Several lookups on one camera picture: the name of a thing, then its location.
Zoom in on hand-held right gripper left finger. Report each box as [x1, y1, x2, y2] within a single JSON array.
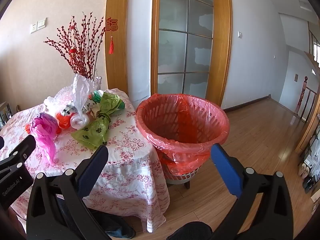
[[26, 144, 112, 240]]

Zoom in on glass vase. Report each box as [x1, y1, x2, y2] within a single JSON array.
[[74, 74, 102, 92]]

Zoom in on wooden furniture frame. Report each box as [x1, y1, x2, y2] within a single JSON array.
[[294, 90, 320, 205]]

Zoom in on wooden stair railing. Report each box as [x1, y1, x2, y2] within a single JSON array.
[[295, 76, 317, 123]]

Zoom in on white black-patched plastic bag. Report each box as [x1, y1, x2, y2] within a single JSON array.
[[61, 99, 98, 117]]

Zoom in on white plastic basket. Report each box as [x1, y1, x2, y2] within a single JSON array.
[[136, 94, 230, 185]]

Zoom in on frosted glass door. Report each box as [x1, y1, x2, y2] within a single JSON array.
[[157, 0, 214, 96]]

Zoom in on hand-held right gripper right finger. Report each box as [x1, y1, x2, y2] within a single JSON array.
[[207, 143, 294, 240]]

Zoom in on wooden wall trim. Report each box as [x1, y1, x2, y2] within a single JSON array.
[[105, 0, 129, 96]]

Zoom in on pink floral tablecloth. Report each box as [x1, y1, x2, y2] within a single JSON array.
[[0, 86, 170, 233]]

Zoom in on black shoe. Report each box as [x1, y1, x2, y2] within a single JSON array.
[[302, 176, 315, 193]]

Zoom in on dark wooden cabinet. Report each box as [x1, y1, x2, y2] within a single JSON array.
[[0, 102, 13, 128]]

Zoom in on wooden door frame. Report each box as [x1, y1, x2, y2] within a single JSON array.
[[151, 0, 233, 107]]

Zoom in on red berry branches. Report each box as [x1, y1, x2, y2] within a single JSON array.
[[44, 11, 107, 80]]

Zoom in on pink plastic bag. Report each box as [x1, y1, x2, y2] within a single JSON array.
[[30, 112, 59, 165]]

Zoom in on dark green plastic bag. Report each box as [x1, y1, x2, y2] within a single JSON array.
[[88, 90, 104, 103]]

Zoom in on clear white plastic bag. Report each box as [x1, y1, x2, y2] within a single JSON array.
[[70, 76, 91, 128]]

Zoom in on red tasselled wall ornament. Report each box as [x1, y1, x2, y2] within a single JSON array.
[[105, 17, 119, 55]]

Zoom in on green paw-print plastic bag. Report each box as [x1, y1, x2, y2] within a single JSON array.
[[71, 92, 126, 151]]

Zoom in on red plastic bin liner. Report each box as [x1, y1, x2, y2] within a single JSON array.
[[136, 93, 230, 176]]

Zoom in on person's right leg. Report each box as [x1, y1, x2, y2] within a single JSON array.
[[166, 221, 213, 240]]

